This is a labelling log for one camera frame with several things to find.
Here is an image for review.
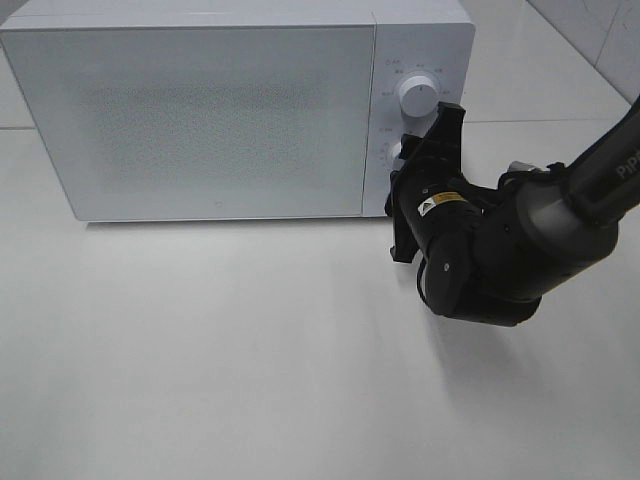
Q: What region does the white microwave oven body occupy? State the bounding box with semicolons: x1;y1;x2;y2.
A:
1;1;475;217

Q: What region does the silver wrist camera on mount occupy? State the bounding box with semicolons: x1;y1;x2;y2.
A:
507;161;542;175

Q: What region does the black camera cable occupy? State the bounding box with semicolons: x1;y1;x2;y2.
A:
414;159;566;301

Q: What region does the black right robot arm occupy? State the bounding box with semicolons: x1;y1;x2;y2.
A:
385;103;639;327

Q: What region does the white microwave knob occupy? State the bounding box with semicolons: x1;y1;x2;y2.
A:
385;142;405;171
397;72;440;118

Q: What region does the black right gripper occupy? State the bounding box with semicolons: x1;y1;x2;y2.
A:
385;102;480;263

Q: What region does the white microwave door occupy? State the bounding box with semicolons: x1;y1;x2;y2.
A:
2;27;374;222

